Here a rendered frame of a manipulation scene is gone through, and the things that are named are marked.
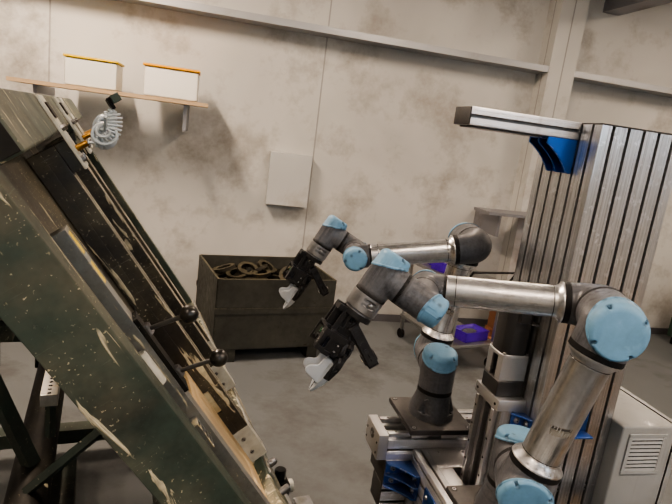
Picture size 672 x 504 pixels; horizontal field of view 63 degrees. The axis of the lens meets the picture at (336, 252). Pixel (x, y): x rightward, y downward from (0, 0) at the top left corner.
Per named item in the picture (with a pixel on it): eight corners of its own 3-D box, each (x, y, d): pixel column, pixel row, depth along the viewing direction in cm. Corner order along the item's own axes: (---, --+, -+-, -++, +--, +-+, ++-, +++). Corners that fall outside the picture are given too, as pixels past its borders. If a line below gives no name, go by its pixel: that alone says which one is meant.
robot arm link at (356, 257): (500, 268, 170) (344, 279, 172) (491, 260, 181) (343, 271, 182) (499, 232, 168) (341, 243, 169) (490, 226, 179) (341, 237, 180)
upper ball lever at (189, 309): (144, 343, 113) (198, 323, 109) (134, 329, 111) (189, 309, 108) (151, 332, 116) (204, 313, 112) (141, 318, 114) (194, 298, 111)
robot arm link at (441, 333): (413, 372, 190) (461, 223, 179) (408, 355, 204) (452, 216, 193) (446, 381, 190) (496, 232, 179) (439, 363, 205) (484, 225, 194)
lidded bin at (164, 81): (199, 103, 484) (201, 74, 479) (198, 102, 450) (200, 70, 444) (146, 96, 474) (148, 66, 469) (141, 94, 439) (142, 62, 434)
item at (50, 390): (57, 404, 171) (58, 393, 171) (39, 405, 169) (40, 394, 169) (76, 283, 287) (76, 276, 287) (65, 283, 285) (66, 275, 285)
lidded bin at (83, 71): (123, 93, 468) (124, 65, 463) (117, 91, 436) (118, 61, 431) (72, 86, 458) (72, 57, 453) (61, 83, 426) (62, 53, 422)
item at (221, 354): (175, 385, 117) (228, 367, 114) (165, 372, 116) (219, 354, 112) (181, 373, 121) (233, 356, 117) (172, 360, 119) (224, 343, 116)
